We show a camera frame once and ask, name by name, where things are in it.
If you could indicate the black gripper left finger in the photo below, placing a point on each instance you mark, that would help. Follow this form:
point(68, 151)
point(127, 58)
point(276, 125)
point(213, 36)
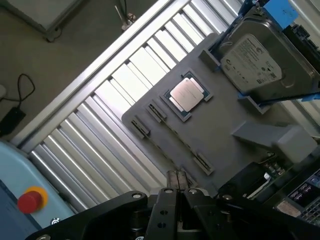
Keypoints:
point(112, 210)

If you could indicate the black power adapter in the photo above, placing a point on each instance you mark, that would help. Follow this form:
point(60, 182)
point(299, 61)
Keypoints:
point(11, 119)

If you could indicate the red emergency stop button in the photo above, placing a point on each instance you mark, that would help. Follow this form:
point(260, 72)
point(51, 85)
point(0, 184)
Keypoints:
point(29, 202)

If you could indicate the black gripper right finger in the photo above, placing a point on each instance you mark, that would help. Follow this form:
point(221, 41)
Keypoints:
point(197, 212)

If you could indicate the black plastic part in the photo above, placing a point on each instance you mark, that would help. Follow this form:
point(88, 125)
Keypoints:
point(301, 37)

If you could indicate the blue disk bracket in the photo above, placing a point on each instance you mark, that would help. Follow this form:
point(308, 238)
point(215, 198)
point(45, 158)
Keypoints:
point(280, 15)

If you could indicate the grey parts rack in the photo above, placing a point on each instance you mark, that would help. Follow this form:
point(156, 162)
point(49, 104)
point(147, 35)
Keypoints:
point(212, 132)

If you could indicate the metal table foot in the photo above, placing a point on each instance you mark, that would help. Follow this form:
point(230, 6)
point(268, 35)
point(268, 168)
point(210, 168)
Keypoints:
point(127, 21)

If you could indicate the CPU with silver lid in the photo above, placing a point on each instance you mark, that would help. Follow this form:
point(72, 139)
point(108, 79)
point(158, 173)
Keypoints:
point(186, 93)

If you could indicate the black graphics card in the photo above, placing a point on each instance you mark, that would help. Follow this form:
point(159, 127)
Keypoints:
point(250, 180)

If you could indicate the light blue teach pendant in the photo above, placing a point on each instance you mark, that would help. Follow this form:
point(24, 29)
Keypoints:
point(15, 170)

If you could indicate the silver hard disk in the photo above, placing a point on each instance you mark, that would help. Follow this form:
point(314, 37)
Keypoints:
point(262, 62)

